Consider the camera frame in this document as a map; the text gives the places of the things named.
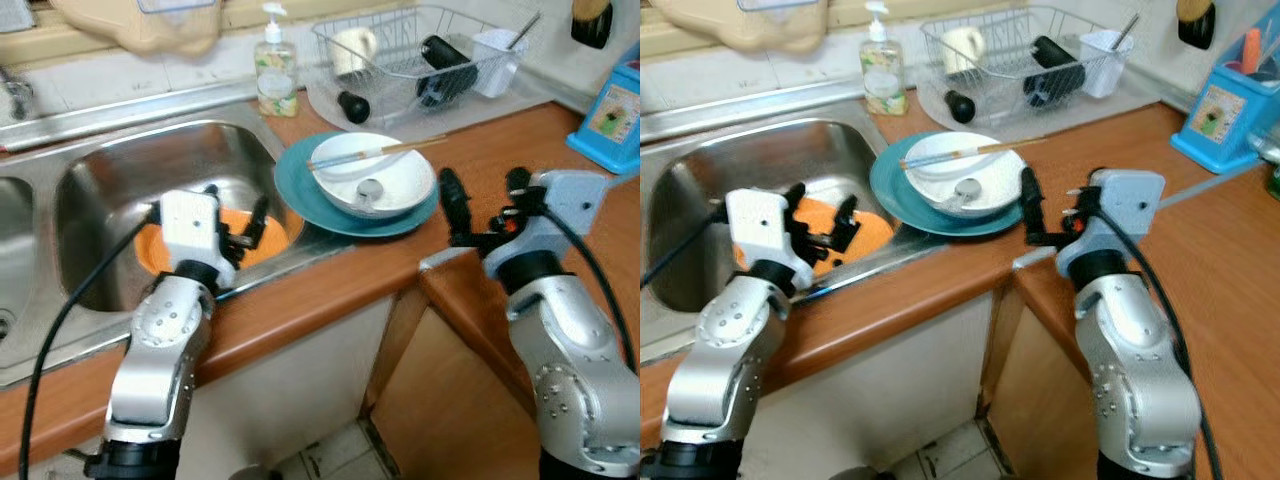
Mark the brown wooden cabinet door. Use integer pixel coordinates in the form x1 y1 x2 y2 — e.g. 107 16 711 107
985 305 1106 480
370 305 546 480

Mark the white bowl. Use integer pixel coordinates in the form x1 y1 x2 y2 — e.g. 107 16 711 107
310 133 437 219
903 133 1028 219

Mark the blue plastic box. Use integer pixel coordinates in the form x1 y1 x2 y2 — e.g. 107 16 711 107
566 45 641 176
1170 30 1280 174

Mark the cream mug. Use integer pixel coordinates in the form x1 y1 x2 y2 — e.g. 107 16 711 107
940 27 986 76
332 27 379 78

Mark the black bottle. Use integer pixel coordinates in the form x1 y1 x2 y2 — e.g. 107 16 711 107
415 35 481 109
1022 35 1086 108

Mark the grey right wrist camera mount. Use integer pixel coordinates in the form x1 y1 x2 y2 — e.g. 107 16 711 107
1055 170 1166 279
483 170 609 281

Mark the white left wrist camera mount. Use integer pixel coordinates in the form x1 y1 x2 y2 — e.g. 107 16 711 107
725 188 801 266
160 190 238 269

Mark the metal faucet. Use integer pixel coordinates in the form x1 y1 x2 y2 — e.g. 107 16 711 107
0 65 36 121

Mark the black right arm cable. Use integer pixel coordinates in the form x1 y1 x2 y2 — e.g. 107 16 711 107
535 205 641 376
1095 210 1226 480

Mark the grey drain tray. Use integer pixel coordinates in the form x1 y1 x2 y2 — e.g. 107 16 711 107
305 60 561 136
915 70 1171 131

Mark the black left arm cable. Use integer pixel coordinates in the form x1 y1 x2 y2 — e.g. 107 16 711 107
640 205 731 291
18 200 161 480

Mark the soap pump bottle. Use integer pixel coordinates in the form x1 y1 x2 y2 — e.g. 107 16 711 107
860 2 908 116
255 3 299 119

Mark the beige plastic board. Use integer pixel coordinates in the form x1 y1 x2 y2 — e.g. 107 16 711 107
648 0 829 53
50 0 221 56

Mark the black brush wooden handle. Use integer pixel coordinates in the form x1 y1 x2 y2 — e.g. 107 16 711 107
1177 0 1218 49
570 0 614 49

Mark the white utensil holder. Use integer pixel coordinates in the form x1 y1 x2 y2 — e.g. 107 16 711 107
470 28 528 99
1078 30 1136 99

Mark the wire dish rack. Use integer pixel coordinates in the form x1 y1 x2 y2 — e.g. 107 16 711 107
312 5 528 109
920 5 1136 106

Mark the wooden chopstick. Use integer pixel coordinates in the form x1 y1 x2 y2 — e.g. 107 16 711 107
900 146 1001 170
310 146 411 171
898 138 1046 166
308 136 448 167

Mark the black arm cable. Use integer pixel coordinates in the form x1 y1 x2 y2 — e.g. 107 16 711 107
535 205 641 376
640 205 731 291
1095 210 1226 480
18 200 161 480

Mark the teal dinner plate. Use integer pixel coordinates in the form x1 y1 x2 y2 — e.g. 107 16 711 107
868 132 1031 238
275 132 441 238

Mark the white cabinet panel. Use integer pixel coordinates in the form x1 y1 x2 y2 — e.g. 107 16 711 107
170 295 401 480
770 290 1001 480

